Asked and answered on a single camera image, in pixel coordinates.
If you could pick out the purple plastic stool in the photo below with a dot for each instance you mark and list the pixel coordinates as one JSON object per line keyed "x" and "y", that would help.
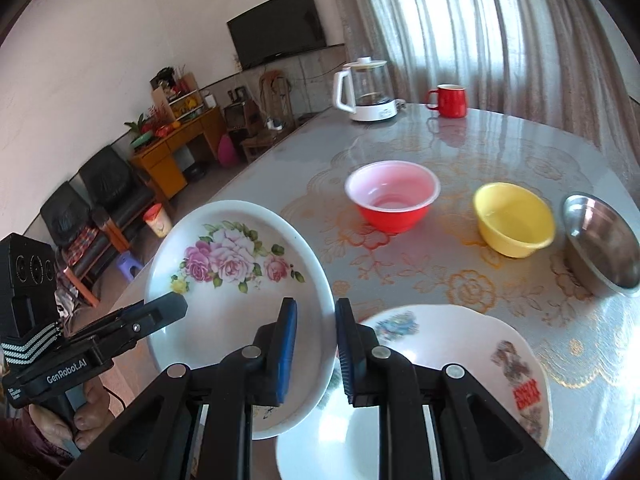
{"x": 128, "y": 265}

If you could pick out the grey window curtain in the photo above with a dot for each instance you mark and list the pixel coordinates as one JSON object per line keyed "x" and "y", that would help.
{"x": 549, "y": 61}

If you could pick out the white plate with pink roses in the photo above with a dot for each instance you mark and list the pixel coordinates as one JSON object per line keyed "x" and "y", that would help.
{"x": 234, "y": 262}

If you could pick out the white glass electric kettle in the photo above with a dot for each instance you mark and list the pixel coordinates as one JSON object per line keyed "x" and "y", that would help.
{"x": 363, "y": 91}

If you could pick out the wooden shelf with items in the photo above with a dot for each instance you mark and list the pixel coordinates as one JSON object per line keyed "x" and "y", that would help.
{"x": 176, "y": 94}

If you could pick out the orange wooden cabinet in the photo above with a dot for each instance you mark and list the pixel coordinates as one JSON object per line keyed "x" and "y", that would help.
{"x": 201, "y": 136}

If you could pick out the red plastic bowl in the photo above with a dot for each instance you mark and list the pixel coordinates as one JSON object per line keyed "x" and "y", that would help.
{"x": 393, "y": 195}

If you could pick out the stainless steel bowl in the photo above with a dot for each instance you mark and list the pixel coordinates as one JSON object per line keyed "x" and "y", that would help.
{"x": 600, "y": 248}

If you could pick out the black wall television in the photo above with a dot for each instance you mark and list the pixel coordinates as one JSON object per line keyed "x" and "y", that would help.
{"x": 276, "y": 29}

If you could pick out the pink bag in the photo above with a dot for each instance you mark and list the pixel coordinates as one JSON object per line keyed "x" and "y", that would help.
{"x": 226, "y": 153}

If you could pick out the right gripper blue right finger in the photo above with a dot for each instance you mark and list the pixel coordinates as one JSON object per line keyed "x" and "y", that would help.
{"x": 346, "y": 344}

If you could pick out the wooden chair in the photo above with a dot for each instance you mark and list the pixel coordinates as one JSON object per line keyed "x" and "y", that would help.
{"x": 278, "y": 120}

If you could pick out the red mug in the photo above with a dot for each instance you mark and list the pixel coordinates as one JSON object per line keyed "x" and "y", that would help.
{"x": 448, "y": 100}

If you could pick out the black sofa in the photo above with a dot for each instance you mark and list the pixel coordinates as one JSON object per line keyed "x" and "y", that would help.
{"x": 89, "y": 232}

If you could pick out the yellow plastic bowl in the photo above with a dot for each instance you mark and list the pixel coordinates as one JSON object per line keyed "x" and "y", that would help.
{"x": 512, "y": 220}

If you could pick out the white plate red characters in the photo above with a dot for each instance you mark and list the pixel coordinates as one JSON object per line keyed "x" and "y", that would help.
{"x": 441, "y": 392}

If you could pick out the white patterned bin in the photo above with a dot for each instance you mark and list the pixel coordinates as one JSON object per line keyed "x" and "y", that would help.
{"x": 158, "y": 220}

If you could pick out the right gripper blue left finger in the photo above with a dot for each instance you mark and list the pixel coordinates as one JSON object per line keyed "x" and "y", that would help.
{"x": 285, "y": 344}

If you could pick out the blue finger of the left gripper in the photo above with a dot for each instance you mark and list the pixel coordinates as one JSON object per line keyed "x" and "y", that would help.
{"x": 120, "y": 330}

